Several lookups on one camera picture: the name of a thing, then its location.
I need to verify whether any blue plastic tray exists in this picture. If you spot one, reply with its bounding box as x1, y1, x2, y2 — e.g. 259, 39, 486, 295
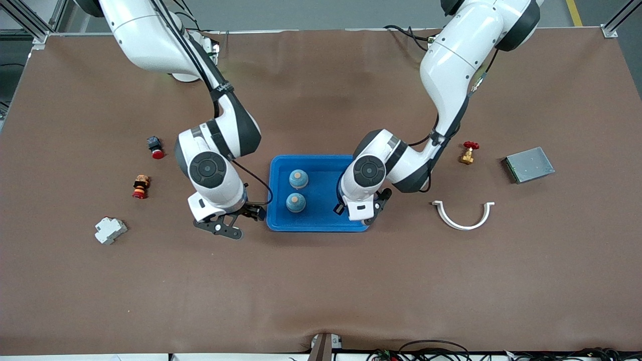
266, 154, 372, 233

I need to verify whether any red orange button brown body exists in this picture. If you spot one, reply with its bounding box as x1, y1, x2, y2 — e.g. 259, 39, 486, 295
132, 175, 151, 200

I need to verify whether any brown table cover sheet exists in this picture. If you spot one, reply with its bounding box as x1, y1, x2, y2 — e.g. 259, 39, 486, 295
0, 28, 642, 355

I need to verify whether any white circuit breaker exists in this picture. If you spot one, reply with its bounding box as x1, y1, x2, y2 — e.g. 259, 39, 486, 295
95, 217, 128, 245

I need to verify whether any white half-round pipe clamp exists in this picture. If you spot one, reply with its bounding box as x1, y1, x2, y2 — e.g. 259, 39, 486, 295
432, 201, 496, 231

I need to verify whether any grey metal power supply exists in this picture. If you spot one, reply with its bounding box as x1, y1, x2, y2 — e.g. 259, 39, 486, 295
502, 146, 556, 185

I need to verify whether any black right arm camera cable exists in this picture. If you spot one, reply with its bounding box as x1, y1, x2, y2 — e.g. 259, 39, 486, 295
150, 0, 274, 206

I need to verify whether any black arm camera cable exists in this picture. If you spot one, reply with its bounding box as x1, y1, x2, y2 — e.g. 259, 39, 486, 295
409, 48, 497, 194
150, 0, 274, 206

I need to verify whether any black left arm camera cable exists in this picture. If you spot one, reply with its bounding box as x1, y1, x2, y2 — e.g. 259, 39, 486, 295
409, 48, 497, 194

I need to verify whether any brass valve red handle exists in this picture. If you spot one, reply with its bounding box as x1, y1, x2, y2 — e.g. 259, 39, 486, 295
459, 141, 480, 165

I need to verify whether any grey table edge bracket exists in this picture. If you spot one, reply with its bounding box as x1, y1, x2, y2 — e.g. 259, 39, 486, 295
308, 332, 344, 361

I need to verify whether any black looped cable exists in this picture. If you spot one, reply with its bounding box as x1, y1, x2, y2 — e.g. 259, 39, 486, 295
399, 339, 472, 361

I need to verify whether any black left arm base cable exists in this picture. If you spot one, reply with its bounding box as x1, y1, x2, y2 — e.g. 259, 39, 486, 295
384, 24, 437, 51

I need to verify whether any aluminium frame profile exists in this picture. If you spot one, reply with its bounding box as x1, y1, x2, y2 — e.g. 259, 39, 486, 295
602, 0, 642, 39
0, 0, 68, 47

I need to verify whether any tangled black cable bundle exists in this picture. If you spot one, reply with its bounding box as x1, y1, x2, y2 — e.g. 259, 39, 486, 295
504, 347, 642, 361

